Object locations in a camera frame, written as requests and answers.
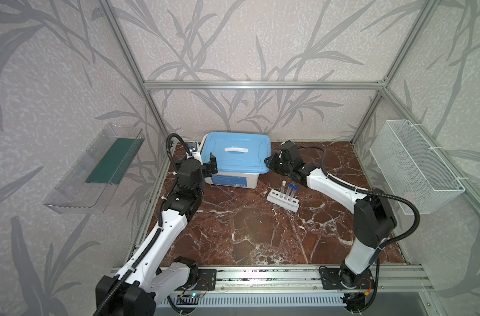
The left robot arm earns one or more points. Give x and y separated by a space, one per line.
138 287

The blue-capped test tube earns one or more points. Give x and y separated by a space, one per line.
288 191
293 193

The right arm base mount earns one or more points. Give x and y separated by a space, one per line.
344 279

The clear acrylic wall shelf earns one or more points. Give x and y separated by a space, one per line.
93 180

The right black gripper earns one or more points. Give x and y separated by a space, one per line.
277 161

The white test tube rack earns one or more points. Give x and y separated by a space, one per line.
289 203

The blue plastic bin lid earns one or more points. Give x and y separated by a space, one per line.
237 152

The cork-stoppered glass test tube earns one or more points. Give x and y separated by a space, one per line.
282 189

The white wire mesh basket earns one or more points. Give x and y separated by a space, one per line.
412 167

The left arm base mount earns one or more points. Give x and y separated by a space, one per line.
205 280

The aluminium front rail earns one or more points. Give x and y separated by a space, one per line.
306 279

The white plastic storage bin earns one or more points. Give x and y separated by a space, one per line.
238 178

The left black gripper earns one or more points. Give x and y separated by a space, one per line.
208 166

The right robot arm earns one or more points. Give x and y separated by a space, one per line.
373 216

